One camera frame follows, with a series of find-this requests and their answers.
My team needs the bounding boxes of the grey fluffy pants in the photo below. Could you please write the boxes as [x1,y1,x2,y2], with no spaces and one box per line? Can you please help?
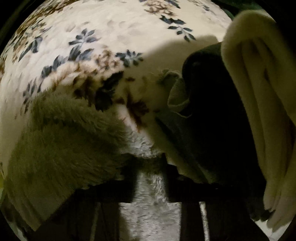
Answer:
[3,92,181,240]

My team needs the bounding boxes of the folded cream and black clothes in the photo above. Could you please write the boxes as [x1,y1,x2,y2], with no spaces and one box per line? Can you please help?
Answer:
[154,9,296,232]

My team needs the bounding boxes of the floral cream bed blanket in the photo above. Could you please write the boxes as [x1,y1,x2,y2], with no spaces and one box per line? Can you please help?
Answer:
[0,0,233,181]

